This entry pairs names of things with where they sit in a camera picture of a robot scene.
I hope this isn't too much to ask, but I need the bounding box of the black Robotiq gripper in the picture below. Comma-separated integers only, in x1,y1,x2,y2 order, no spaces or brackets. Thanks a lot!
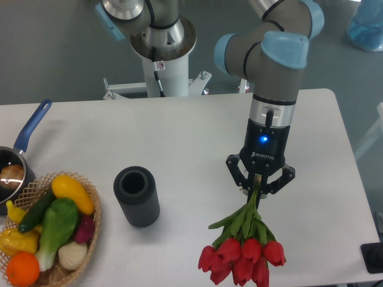
226,119,296,198

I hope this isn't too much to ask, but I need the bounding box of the red tulip bouquet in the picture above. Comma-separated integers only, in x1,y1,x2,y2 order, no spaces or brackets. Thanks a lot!
198,176,286,286

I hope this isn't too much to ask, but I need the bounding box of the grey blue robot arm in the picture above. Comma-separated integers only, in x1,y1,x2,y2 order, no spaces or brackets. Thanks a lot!
95,1,324,196

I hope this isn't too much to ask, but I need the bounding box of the dark grey ribbed vase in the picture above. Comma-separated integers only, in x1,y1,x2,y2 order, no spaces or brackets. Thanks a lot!
113,166,160,228

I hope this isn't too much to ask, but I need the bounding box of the black device at edge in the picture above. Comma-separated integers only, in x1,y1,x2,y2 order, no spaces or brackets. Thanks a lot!
360,242,382,274

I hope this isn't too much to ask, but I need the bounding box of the yellow squash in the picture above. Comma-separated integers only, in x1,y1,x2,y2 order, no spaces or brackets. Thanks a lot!
51,175,95,215

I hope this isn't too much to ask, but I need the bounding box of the green bok choy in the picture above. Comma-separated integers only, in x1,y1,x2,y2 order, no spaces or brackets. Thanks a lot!
35,198,79,272

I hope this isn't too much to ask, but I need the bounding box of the white garlic bulb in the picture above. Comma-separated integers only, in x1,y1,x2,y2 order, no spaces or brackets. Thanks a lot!
58,242,87,270

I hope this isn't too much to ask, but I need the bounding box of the woven wicker basket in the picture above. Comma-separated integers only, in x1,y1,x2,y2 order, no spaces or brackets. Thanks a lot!
13,171,101,286

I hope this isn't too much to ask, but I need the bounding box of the green cucumber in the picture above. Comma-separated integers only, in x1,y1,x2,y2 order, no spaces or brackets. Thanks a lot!
18,190,56,233

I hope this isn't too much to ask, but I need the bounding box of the yellow banana piece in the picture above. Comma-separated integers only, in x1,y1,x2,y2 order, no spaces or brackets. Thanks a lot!
6,200,42,235

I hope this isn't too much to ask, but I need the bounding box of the bread roll in pan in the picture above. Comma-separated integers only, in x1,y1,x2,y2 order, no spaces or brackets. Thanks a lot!
1,164,24,191

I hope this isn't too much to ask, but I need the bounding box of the orange fruit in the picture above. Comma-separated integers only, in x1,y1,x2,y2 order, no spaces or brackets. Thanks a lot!
6,252,40,286

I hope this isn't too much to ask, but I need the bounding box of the yellow bell pepper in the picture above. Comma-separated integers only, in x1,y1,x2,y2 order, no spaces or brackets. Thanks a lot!
1,228,39,257

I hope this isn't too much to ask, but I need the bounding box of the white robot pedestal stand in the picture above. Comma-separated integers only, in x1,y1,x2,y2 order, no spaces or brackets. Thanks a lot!
102,14,254,100

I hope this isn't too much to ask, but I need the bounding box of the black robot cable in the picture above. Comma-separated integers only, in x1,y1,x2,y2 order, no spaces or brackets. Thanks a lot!
150,46,166,97

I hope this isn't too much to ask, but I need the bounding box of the blue handled saucepan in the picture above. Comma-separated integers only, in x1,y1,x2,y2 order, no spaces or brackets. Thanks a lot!
1,99,52,216

